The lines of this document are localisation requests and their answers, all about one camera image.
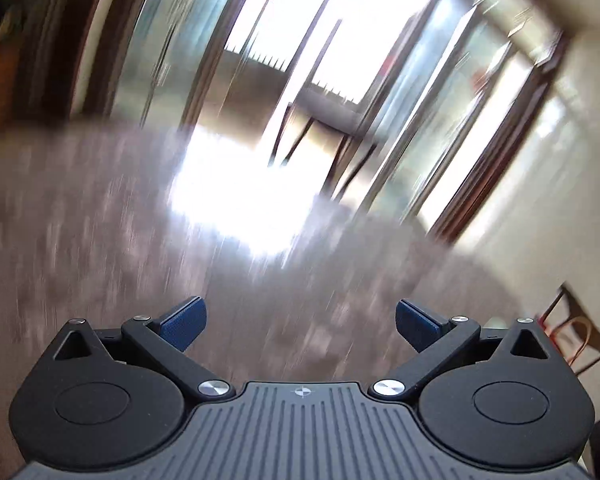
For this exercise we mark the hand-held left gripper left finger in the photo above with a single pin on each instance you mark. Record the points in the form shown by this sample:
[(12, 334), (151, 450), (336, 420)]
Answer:
[(185, 322)]

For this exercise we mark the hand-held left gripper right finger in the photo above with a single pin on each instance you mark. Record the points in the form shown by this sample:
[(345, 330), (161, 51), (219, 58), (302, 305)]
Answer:
[(417, 327)]

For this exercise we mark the glass sliding door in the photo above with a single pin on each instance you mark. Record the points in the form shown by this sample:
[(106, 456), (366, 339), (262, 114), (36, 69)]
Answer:
[(180, 35), (470, 110)]

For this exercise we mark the dark wooden chair by door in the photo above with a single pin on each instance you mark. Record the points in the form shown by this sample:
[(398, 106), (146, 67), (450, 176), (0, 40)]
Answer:
[(325, 115)]

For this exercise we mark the red knot door ornament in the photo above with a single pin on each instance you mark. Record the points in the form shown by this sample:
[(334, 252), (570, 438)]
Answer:
[(480, 79)]

